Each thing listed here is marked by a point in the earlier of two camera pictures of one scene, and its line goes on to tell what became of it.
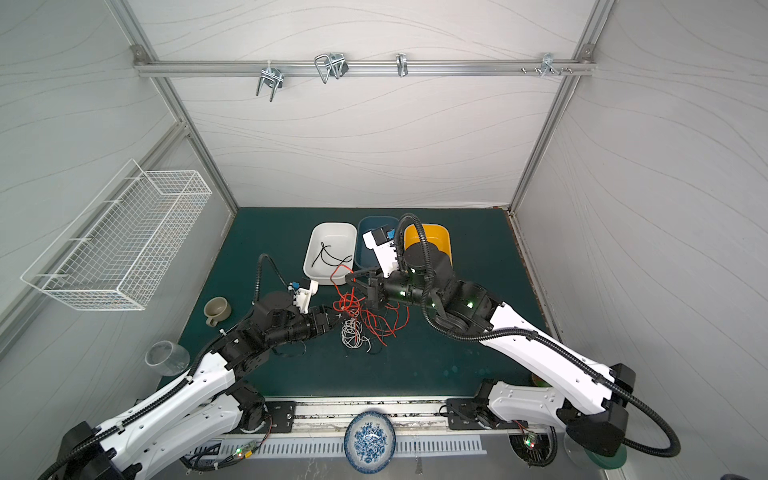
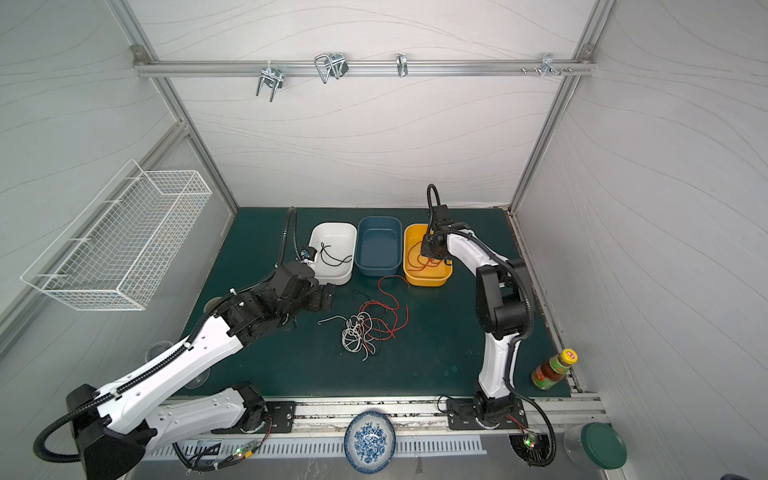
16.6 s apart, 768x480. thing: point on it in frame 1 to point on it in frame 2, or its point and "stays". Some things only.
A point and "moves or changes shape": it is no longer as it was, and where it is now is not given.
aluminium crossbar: x=193 y=67 stays
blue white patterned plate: x=370 y=442 stays
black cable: x=330 y=259 stays
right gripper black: x=376 y=288 to x=432 y=245
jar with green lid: x=594 y=458 stays
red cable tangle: x=385 y=322 moves or changes shape
